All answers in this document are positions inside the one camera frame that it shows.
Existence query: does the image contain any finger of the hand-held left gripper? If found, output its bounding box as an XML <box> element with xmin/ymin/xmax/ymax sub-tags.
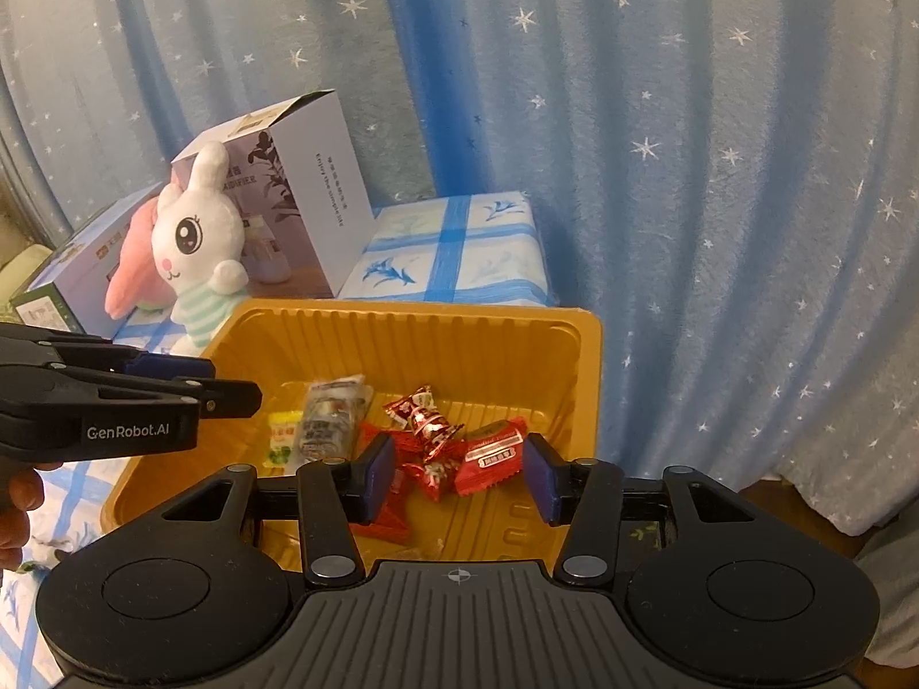
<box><xmin>172</xmin><ymin>377</ymin><xmax>263</xmax><ymax>421</ymax></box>
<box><xmin>118</xmin><ymin>350</ymin><xmax>217</xmax><ymax>383</ymax></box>

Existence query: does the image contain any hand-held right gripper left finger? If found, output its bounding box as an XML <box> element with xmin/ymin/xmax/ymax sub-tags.
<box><xmin>161</xmin><ymin>432</ymin><xmax>399</xmax><ymax>587</ymax></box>

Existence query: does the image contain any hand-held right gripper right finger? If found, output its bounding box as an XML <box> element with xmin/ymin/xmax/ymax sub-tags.
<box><xmin>523</xmin><ymin>432</ymin><xmax>762</xmax><ymax>587</ymax></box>

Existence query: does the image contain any red snack packet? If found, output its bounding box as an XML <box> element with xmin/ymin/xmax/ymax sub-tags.
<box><xmin>352</xmin><ymin>422</ymin><xmax>414</xmax><ymax>545</ymax></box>

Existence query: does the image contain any red candy with label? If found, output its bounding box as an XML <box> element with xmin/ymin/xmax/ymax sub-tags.
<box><xmin>452</xmin><ymin>422</ymin><xmax>530</xmax><ymax>498</ymax></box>

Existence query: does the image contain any red snack with white print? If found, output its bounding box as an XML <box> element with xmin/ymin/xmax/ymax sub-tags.
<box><xmin>400</xmin><ymin>459</ymin><xmax>461</xmax><ymax>504</ymax></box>

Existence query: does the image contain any small yellow green candy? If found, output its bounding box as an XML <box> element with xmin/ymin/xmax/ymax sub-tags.
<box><xmin>267</xmin><ymin>409</ymin><xmax>304</xmax><ymax>473</ymax></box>

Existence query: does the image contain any twisted red white candy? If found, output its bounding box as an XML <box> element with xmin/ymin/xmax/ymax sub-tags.
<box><xmin>383</xmin><ymin>385</ymin><xmax>465</xmax><ymax>462</ymax></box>

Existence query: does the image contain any dark printed snack packet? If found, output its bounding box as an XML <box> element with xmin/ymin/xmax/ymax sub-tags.
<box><xmin>296</xmin><ymin>373</ymin><xmax>372</xmax><ymax>462</ymax></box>

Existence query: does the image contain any yellow plastic tray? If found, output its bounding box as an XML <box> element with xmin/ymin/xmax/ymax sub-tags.
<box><xmin>101</xmin><ymin>300</ymin><xmax>603</xmax><ymax>582</ymax></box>

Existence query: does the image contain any person's left hand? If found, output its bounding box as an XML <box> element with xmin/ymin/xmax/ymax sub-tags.
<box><xmin>0</xmin><ymin>463</ymin><xmax>44</xmax><ymax>571</ymax></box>

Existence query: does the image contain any pink plush toy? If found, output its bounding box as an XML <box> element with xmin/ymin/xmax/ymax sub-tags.
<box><xmin>104</xmin><ymin>197</ymin><xmax>177</xmax><ymax>317</ymax></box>

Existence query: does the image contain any green white carton box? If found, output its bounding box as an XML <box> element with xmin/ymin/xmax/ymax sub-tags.
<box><xmin>10</xmin><ymin>183</ymin><xmax>166</xmax><ymax>338</ymax></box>

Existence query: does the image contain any white bunny plush toy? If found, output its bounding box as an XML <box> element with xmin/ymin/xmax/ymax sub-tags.
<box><xmin>148</xmin><ymin>142</ymin><xmax>249</xmax><ymax>358</ymax></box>

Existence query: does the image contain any tall box with plant print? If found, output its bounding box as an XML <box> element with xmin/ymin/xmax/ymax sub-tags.
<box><xmin>171</xmin><ymin>90</ymin><xmax>374</xmax><ymax>299</ymax></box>

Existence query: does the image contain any blue starry curtain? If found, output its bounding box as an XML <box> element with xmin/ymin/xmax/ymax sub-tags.
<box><xmin>0</xmin><ymin>0</ymin><xmax>919</xmax><ymax>539</ymax></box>

